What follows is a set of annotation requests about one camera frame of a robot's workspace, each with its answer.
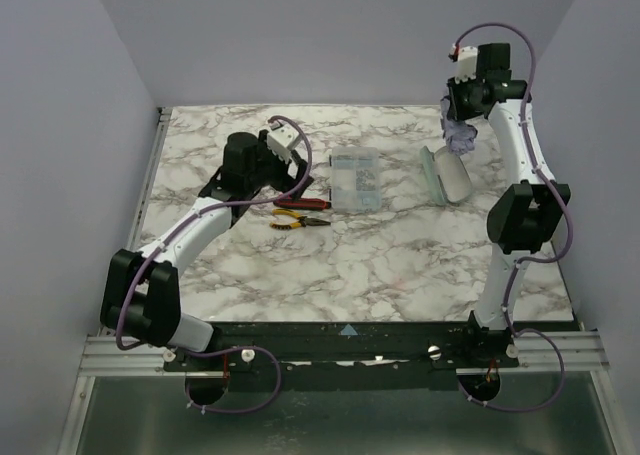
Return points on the yellow handled pliers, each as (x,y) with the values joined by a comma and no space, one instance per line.
(299,220)

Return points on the purple umbrella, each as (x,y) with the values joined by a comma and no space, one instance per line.
(459,136)

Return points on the red black utility knife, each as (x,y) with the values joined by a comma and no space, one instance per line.
(310,204)

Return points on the aluminium extrusion frame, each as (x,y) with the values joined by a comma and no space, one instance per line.
(582,351)

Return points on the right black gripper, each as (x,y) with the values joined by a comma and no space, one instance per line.
(461,101)

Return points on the clear plastic screw box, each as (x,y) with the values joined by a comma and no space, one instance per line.
(355,179)

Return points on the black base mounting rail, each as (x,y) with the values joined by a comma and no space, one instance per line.
(342,356)

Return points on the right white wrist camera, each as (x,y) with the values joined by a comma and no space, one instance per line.
(465,61)

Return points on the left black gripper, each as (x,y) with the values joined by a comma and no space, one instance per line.
(288,176)

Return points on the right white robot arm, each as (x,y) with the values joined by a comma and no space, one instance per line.
(527,214)

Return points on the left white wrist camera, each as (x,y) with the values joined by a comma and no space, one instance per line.
(281,139)

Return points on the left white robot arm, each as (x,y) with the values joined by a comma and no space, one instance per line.
(142,294)

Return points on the mint green umbrella case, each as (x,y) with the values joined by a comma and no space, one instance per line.
(446,176)

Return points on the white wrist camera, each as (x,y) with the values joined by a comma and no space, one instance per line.
(281,139)
(465,61)

